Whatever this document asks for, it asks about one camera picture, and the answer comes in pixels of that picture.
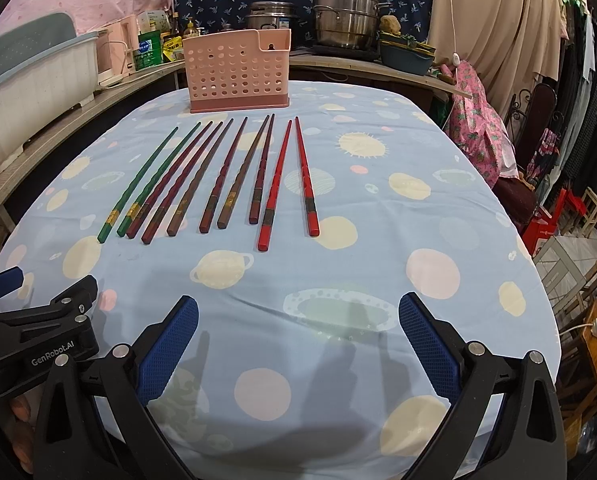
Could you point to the steel rice cooker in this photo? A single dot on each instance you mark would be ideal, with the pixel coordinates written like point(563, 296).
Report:
point(270, 15)

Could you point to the dark blue plastic basin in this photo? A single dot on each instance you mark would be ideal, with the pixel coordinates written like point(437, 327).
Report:
point(404, 53)

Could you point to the large steel steamer pot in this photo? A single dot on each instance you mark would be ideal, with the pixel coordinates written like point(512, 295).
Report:
point(346, 24)

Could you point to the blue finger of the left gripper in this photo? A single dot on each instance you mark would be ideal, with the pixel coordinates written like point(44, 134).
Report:
point(10, 280)

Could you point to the pink electric kettle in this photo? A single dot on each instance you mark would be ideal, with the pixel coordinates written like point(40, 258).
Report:
point(116, 45)

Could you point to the white dish drainer tub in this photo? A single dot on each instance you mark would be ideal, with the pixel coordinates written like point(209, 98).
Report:
point(41, 89)

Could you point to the grey-blue drainer lid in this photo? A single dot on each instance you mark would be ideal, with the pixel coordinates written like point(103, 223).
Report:
point(34, 38)

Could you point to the green chopstick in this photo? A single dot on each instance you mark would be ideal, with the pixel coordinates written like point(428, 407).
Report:
point(134, 209)
point(106, 227)

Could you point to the pink perforated utensil holder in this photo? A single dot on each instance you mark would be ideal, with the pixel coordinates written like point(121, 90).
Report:
point(244, 69)

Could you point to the bright red chopstick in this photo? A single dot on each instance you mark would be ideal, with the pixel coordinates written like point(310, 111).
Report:
point(309, 196)
point(271, 205)

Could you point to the wooden counter shelf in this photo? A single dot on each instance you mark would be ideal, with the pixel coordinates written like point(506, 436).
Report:
point(37, 149)

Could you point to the red plastic stool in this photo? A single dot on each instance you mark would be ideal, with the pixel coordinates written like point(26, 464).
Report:
point(544, 223)

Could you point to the maroon chopstick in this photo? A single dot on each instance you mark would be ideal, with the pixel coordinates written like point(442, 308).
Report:
point(212, 201)
point(257, 198)

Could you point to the beige curtain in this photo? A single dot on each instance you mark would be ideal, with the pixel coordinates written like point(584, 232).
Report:
point(508, 42)

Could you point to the blue planet pattern tablecloth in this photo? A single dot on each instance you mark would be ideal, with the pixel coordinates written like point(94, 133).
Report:
point(299, 368)

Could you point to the green box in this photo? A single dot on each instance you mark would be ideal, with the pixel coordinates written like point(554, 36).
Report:
point(150, 51)

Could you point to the brown chopstick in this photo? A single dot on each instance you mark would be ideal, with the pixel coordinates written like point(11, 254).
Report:
point(186, 199)
point(233, 194)

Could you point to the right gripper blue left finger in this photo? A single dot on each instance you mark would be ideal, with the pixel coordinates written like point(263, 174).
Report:
point(94, 421)

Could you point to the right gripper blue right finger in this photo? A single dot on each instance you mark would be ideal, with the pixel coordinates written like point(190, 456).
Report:
point(527, 440)

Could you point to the pink floral cloth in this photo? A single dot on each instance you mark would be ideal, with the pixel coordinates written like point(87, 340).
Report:
point(477, 129)

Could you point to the person's left hand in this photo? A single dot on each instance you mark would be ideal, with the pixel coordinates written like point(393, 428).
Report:
point(23, 433)

